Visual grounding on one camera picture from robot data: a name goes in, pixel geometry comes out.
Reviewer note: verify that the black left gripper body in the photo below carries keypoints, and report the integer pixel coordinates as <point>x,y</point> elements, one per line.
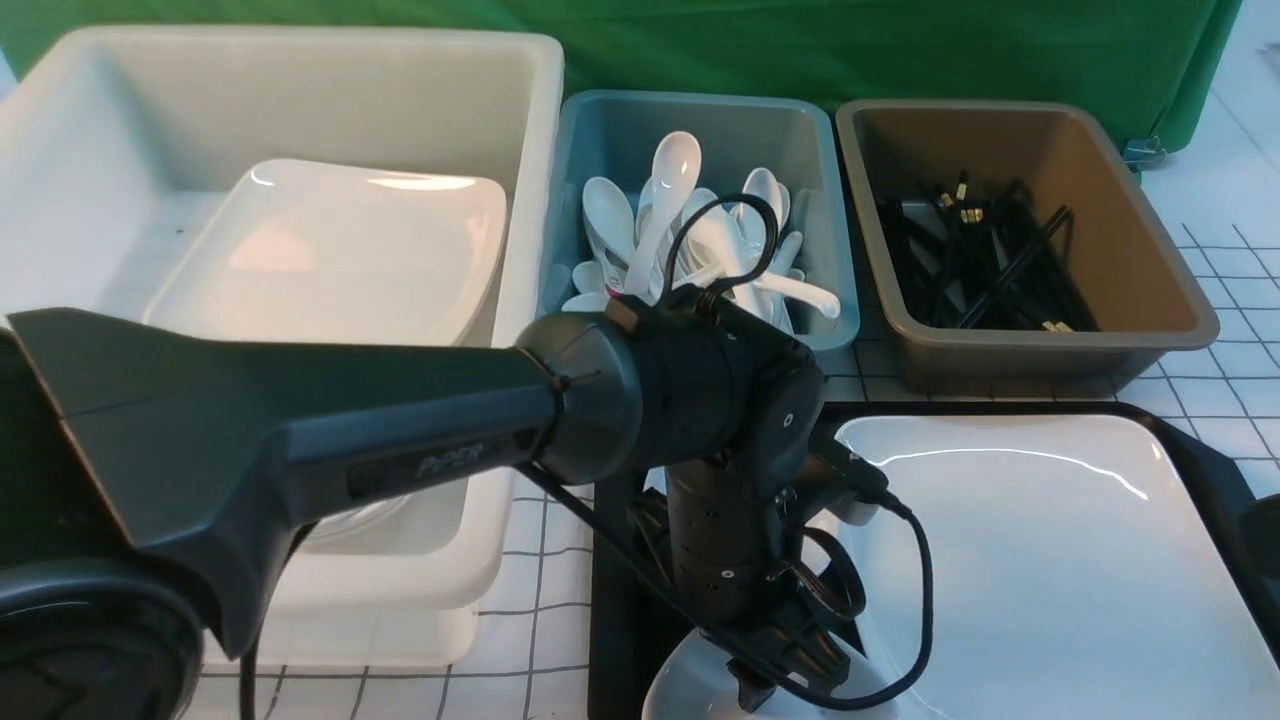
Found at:
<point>782,592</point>

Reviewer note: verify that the white bowl tray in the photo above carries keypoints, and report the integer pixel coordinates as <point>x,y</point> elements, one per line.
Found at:
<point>694,683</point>

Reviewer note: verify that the large white square plate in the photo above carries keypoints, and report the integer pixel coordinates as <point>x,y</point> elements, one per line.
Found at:
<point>1073,575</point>

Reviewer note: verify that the white ceramic spoon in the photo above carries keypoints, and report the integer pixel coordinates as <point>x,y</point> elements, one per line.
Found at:
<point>676,169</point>

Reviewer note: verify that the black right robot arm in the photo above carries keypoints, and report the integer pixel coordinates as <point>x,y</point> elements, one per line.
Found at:
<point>1259,530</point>

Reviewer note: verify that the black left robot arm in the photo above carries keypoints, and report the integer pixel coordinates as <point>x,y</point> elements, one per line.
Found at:
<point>156,486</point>

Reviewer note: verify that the top stacked plate in tub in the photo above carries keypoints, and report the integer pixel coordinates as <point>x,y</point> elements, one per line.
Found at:
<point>303,251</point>

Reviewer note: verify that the black serving tray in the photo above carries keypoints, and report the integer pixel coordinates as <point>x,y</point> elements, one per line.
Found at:
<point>631,629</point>

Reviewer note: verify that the checkered white tablecloth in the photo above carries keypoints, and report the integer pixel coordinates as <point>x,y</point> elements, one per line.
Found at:
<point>1217,198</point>

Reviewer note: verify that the white spoon centre bin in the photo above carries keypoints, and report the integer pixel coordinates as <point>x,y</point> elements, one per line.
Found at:
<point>717,238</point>

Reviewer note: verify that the white spoon bin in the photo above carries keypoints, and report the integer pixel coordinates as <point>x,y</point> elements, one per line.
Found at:
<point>717,238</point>
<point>609,213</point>

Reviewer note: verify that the white spoon left bin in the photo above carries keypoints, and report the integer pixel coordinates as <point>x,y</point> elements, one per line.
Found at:
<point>609,213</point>

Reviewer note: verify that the top stacked bowl in tub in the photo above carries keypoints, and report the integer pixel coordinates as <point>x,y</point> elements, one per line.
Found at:
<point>346,523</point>

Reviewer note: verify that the pile of black chopsticks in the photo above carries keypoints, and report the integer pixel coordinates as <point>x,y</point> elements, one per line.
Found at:
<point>970,260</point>

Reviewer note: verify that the brown plastic bin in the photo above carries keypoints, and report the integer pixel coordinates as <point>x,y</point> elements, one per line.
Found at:
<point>1133,278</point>

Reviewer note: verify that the teal plastic bin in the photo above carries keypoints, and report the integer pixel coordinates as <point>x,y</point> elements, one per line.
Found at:
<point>614,133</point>

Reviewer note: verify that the large white plastic tub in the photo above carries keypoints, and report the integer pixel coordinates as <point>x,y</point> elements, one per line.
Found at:
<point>119,146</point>

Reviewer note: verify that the metal binder clip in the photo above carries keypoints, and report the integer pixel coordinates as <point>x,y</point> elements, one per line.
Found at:
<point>1141,154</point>

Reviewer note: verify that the green cloth backdrop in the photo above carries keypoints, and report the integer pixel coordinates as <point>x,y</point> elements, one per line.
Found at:
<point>1143,69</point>

